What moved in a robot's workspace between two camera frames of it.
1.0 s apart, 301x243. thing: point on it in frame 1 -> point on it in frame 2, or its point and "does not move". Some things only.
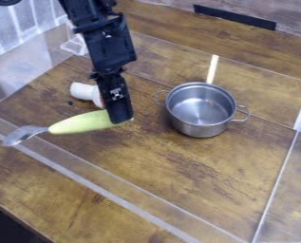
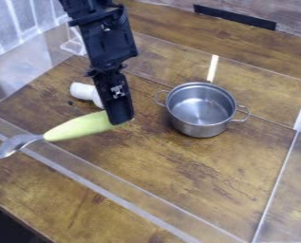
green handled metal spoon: [83, 122] -> [89, 125]
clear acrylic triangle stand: [77, 44] does not move
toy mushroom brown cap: [86, 92] does not move
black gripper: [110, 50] does not move
